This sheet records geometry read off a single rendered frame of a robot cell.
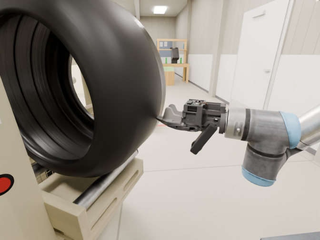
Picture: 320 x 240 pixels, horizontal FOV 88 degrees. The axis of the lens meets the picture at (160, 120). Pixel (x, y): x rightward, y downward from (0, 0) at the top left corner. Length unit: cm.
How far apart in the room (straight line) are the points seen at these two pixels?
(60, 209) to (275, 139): 56
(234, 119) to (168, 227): 127
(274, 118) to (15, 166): 60
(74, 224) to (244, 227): 143
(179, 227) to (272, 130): 128
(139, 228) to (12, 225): 117
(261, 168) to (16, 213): 61
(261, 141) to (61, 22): 53
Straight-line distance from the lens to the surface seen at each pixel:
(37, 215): 58
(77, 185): 81
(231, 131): 47
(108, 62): 39
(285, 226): 190
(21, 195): 52
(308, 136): 61
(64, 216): 54
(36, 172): 78
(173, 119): 51
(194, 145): 52
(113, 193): 64
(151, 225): 161
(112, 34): 42
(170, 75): 749
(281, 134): 49
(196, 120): 48
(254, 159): 53
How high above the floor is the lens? 131
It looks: 22 degrees down
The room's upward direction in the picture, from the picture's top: straight up
